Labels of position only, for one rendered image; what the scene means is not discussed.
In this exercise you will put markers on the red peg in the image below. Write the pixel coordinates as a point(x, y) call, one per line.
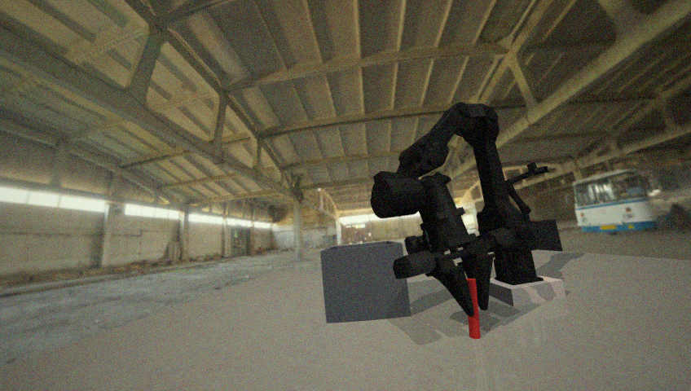
point(474, 331)

